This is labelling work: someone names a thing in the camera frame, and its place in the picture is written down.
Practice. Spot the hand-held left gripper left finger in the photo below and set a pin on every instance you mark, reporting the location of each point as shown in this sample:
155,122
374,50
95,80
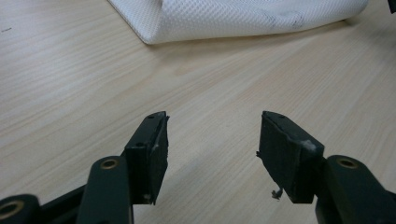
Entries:
148,161

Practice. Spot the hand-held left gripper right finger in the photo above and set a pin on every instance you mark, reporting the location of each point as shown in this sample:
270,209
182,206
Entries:
286,158

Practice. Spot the white textured towel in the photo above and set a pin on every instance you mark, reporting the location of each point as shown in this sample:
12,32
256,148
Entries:
224,18

